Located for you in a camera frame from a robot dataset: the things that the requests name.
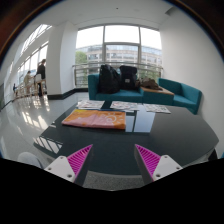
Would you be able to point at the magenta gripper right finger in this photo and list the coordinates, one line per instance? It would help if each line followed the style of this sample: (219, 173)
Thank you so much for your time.
(153, 166)

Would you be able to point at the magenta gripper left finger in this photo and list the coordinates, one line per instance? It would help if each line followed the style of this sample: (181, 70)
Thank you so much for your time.
(73, 168)

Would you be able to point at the pink and orange towel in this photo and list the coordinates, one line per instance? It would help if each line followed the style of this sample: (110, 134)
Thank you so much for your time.
(96, 119)

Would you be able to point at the right paper sheet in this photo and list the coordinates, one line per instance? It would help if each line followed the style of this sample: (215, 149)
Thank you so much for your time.
(156, 108)

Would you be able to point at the left paper sheet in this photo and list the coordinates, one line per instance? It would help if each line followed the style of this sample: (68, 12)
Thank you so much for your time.
(90, 104)

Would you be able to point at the teal sofa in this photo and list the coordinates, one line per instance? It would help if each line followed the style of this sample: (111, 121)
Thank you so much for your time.
(172, 93)

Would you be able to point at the brown jacket on sofa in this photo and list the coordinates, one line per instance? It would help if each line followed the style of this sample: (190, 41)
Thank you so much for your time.
(147, 83)

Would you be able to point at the black backpack right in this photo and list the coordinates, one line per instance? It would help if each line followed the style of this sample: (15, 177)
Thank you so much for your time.
(128, 77)

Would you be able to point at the black backpack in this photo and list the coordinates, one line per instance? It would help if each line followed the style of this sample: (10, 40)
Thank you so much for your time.
(128, 77)
(109, 80)

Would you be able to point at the metal window railing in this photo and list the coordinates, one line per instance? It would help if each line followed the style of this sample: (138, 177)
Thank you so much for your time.
(82, 71)

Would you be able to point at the seated person in beige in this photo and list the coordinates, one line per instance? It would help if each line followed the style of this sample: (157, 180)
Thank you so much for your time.
(28, 81)

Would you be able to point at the black backpack left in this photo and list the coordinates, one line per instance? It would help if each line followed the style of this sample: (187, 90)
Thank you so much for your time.
(109, 80)

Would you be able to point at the standing person in black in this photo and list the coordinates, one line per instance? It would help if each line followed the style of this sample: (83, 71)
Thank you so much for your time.
(41, 69)

